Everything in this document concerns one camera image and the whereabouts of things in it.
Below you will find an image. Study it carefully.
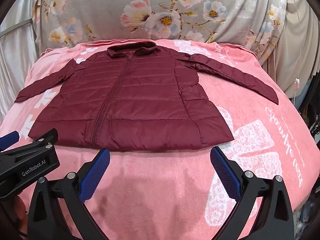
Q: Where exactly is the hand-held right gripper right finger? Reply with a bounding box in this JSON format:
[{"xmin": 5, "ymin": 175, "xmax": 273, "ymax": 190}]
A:
[{"xmin": 211, "ymin": 146, "xmax": 295, "ymax": 240}]

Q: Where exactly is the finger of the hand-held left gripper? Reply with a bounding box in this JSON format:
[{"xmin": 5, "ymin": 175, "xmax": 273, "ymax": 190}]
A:
[
  {"xmin": 0, "ymin": 130, "xmax": 20, "ymax": 153},
  {"xmin": 0, "ymin": 128, "xmax": 60, "ymax": 195}
]

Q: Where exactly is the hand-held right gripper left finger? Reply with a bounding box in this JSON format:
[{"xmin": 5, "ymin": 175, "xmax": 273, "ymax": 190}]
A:
[{"xmin": 26, "ymin": 149, "xmax": 111, "ymax": 240}]

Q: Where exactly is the maroon quilted jacket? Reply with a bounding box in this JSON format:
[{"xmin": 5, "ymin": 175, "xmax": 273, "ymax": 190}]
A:
[{"xmin": 14, "ymin": 42, "xmax": 279, "ymax": 153}]

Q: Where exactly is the pink printed blanket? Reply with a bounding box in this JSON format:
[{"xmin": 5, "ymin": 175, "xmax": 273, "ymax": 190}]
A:
[{"xmin": 0, "ymin": 39, "xmax": 320, "ymax": 240}]

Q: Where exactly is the white curtain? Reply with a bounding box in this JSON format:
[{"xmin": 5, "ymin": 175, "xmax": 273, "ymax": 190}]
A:
[{"xmin": 0, "ymin": 0, "xmax": 50, "ymax": 120}]

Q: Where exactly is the grey metal strip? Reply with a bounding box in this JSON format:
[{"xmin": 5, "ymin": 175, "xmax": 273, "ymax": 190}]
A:
[{"xmin": 0, "ymin": 19, "xmax": 33, "ymax": 37}]

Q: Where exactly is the beige cloth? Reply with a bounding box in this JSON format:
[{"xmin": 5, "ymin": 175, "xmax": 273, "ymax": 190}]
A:
[{"xmin": 260, "ymin": 0, "xmax": 320, "ymax": 98}]

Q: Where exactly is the grey floral quilt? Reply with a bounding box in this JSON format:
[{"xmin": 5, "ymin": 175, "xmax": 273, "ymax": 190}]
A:
[{"xmin": 31, "ymin": 0, "xmax": 288, "ymax": 65}]

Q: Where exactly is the white cable with switch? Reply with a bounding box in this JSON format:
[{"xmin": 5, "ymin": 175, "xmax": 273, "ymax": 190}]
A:
[{"xmin": 289, "ymin": 0, "xmax": 301, "ymax": 105}]

